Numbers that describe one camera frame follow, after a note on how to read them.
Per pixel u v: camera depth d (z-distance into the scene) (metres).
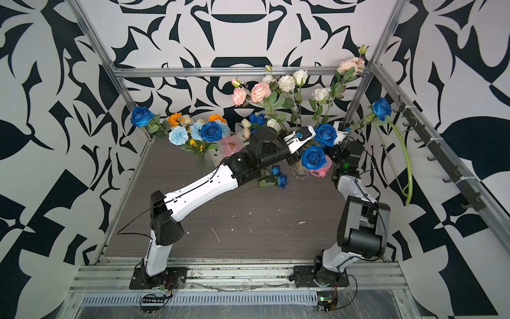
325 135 0.56
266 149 0.51
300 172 0.99
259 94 0.67
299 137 0.53
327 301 0.70
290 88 0.81
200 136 0.60
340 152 0.72
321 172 1.03
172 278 0.73
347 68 0.75
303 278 0.73
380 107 0.63
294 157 0.58
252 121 0.87
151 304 0.73
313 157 0.55
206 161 0.99
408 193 0.67
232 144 1.05
